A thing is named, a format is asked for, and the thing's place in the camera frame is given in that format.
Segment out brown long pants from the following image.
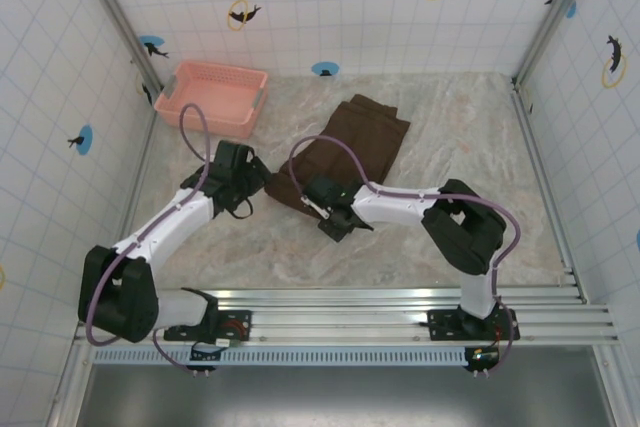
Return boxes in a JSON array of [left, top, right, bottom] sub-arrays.
[[263, 92, 413, 222]]

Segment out pink plastic basket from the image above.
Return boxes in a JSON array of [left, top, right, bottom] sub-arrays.
[[153, 59, 270, 140]]

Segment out black thin camera cable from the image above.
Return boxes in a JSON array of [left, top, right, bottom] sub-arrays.
[[227, 196, 255, 221]]

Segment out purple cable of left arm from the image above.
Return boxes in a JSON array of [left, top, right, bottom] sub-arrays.
[[85, 103, 215, 375]]

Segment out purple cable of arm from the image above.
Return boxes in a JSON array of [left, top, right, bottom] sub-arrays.
[[85, 103, 215, 375], [288, 134, 525, 376]]

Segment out aluminium mounting rail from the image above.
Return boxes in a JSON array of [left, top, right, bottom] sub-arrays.
[[73, 288, 622, 348]]

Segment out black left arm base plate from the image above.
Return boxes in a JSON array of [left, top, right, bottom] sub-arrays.
[[162, 308, 255, 344]]

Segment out white slotted cable duct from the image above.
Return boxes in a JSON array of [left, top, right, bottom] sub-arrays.
[[92, 345, 497, 367]]

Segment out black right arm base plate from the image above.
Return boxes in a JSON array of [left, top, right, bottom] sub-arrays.
[[427, 305, 522, 342]]

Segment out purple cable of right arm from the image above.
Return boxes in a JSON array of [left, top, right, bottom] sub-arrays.
[[288, 134, 525, 376]]

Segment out aluminium frame post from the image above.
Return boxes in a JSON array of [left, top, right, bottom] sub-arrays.
[[513, 0, 604, 88], [73, 0, 169, 96]]

